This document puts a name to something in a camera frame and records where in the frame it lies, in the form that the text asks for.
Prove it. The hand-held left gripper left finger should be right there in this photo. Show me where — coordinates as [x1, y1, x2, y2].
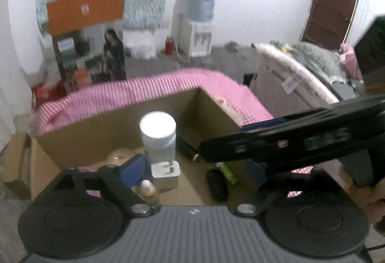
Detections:
[54, 154, 153, 218]

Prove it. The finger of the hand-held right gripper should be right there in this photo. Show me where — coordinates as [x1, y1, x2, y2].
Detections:
[239, 106, 331, 132]
[199, 128, 301, 164]

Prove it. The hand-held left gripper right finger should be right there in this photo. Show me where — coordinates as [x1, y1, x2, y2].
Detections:
[235, 162, 349, 218]

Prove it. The glass dropper bottle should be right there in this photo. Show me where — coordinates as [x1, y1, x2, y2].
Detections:
[132, 179, 160, 212]

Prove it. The cardboard box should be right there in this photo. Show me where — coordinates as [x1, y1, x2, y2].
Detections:
[1, 87, 262, 206]

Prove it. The person's right hand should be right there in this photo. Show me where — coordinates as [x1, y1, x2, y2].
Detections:
[341, 174, 385, 233]

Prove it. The green tube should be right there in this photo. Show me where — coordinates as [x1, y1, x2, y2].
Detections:
[215, 162, 238, 185]

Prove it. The small silver box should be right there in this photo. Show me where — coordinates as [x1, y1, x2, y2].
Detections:
[150, 161, 181, 190]

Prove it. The black cylinder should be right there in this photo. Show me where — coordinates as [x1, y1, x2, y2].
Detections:
[206, 169, 228, 202]

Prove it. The dark grey bedding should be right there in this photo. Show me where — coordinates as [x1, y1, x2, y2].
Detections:
[329, 75, 366, 100]

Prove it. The pink plastic cup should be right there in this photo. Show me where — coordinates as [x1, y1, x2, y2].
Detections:
[79, 166, 103, 197]

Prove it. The white plastic bottle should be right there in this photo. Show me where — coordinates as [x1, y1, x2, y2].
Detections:
[139, 112, 177, 163]

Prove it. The pink plush toy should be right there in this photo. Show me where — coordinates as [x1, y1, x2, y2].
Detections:
[340, 43, 363, 79]

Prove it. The grey fluffy blanket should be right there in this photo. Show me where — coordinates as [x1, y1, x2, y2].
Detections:
[290, 41, 346, 83]

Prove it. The pink checked cloth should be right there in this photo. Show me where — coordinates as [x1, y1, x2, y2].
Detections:
[36, 68, 312, 198]

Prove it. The white water dispenser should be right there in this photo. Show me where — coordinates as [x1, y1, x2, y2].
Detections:
[179, 17, 215, 58]

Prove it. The red tissue pack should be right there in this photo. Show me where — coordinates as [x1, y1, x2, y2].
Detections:
[32, 83, 65, 107]

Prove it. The white plastic bag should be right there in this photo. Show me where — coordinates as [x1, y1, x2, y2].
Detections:
[128, 44, 157, 60]

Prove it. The brown wooden door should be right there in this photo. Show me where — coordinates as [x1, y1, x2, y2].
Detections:
[301, 0, 364, 51]

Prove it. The blue water bottle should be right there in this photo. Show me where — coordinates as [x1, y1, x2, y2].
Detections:
[188, 0, 218, 22]

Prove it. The white curtain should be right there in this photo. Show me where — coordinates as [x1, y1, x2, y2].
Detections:
[0, 0, 45, 158]

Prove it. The orange printed appliance box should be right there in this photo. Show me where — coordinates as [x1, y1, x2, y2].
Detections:
[46, 0, 128, 92]

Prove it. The white power cable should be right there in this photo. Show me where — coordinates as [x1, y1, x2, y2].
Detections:
[175, 42, 191, 63]

